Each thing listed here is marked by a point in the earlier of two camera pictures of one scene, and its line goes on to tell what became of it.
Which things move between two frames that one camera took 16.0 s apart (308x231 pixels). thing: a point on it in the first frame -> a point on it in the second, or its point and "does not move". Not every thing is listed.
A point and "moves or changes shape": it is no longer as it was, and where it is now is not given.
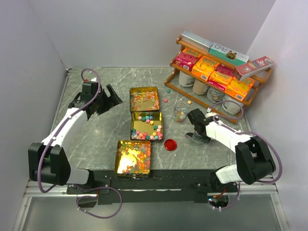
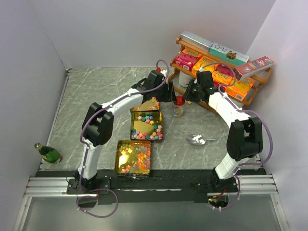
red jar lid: x=170 y=145 -> x=180 y=101
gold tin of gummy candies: x=133 y=158 does not move
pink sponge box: x=187 y=58 does not move
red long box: x=245 y=70 does not move
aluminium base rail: x=32 y=190 does not move
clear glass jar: x=180 y=111 moves or changes shape
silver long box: x=196 y=40 does not move
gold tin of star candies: x=146 y=125 does not move
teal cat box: x=228 y=55 does not move
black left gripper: x=113 y=99 -> x=170 y=94
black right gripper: x=205 y=139 -> x=187 y=95
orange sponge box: x=204 y=67 does not move
